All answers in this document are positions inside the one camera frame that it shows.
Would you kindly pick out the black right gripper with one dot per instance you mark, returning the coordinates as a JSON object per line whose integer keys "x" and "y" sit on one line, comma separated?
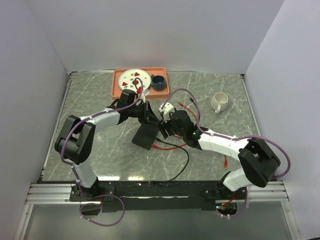
{"x": 164, "y": 124}

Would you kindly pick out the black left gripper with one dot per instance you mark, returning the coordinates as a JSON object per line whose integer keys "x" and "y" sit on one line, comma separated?
{"x": 148, "y": 116}

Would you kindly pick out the black network switch box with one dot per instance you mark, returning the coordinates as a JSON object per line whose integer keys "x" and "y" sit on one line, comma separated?
{"x": 145, "y": 135}

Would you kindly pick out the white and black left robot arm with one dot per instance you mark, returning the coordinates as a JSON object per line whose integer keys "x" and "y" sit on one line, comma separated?
{"x": 75, "y": 140}

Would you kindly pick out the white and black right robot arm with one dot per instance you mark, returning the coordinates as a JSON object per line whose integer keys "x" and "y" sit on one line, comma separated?
{"x": 258, "y": 163}

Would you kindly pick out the dark blue mug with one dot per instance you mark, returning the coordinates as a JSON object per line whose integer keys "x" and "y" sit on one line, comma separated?
{"x": 158, "y": 82}

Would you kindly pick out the salmon pink tray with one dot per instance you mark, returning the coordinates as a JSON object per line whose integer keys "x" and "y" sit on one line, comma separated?
{"x": 116, "y": 90}

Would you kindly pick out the white strawberry pattern plate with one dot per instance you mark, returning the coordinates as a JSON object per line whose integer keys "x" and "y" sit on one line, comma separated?
{"x": 134, "y": 79}

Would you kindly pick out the white ceramic mug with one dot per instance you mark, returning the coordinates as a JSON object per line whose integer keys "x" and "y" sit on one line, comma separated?
{"x": 219, "y": 102}

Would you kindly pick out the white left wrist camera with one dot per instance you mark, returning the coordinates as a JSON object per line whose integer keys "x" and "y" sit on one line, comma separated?
{"x": 142, "y": 95}

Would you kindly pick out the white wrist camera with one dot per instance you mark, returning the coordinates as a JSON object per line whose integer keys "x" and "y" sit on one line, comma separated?
{"x": 166, "y": 109}
{"x": 142, "y": 95}

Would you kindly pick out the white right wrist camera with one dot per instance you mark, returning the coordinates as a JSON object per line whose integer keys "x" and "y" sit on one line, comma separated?
{"x": 166, "y": 109}

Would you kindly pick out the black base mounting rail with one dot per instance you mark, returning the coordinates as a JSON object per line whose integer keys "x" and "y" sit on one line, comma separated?
{"x": 142, "y": 195}

